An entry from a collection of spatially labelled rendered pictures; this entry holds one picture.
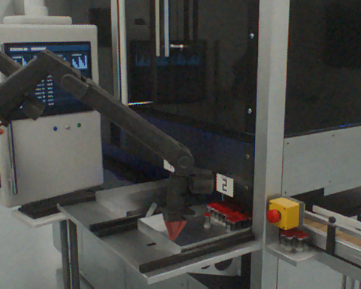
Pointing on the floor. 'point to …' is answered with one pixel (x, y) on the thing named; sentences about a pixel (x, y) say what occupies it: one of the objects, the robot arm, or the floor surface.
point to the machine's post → (268, 135)
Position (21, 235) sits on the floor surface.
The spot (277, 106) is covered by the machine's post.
